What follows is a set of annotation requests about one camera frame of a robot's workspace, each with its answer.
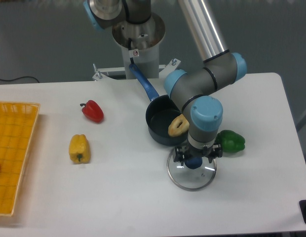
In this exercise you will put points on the white mounting bracket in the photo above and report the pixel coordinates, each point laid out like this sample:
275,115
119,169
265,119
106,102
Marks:
119,72

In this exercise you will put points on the dark blue saucepan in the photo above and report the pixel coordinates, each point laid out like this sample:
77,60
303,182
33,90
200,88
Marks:
160,112

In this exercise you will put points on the yellow woven basket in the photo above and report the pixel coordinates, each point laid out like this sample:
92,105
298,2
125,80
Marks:
17,125

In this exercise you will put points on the beige bagel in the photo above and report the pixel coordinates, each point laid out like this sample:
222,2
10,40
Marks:
178,126

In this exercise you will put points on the green bell pepper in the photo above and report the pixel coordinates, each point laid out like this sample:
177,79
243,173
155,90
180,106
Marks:
230,141

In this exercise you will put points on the red bell pepper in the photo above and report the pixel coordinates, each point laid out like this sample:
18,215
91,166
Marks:
92,111

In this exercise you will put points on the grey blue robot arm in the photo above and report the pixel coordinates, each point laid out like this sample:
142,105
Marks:
191,93

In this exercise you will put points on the yellow bell pepper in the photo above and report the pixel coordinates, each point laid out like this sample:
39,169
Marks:
79,149

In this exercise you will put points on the glass pot lid blue knob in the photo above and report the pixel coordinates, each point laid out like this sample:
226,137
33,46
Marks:
193,174

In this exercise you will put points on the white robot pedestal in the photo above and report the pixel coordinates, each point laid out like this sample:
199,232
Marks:
139,44

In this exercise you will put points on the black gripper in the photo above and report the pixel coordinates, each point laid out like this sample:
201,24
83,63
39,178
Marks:
182,153

